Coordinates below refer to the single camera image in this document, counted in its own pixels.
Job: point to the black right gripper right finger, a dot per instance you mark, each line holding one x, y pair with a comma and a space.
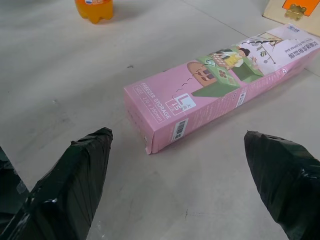
287, 185

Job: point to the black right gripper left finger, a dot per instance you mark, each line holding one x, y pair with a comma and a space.
62, 187

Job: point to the pink freezer bag box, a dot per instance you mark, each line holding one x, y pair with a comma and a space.
225, 87

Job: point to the wooden box with brass hinge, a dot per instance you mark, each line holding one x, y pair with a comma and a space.
292, 12

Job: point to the orange soda bottle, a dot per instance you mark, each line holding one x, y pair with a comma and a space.
94, 9

